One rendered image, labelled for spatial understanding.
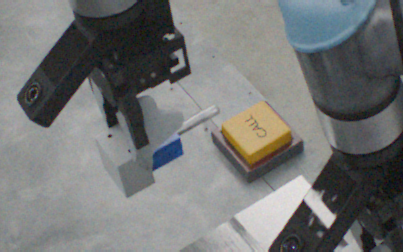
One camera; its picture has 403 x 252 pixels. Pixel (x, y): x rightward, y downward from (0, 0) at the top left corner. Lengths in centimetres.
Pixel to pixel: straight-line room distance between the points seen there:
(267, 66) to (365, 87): 172
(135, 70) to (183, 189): 29
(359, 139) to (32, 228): 56
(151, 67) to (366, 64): 33
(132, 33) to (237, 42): 155
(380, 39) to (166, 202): 56
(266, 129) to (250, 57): 126
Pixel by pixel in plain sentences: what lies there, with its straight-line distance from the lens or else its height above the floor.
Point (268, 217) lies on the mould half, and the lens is 102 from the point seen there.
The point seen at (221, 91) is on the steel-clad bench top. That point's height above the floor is 80.
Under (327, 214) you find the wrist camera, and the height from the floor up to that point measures 109.
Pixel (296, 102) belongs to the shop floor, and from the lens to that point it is 231.
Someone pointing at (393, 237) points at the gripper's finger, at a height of 105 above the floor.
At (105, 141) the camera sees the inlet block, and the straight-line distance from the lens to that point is 103.
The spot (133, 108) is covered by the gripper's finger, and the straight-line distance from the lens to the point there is 92.
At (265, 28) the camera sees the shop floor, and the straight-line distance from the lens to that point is 249.
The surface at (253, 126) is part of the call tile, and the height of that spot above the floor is 84.
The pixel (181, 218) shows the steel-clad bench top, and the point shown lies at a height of 80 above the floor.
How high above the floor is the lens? 172
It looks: 49 degrees down
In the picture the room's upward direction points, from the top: 11 degrees counter-clockwise
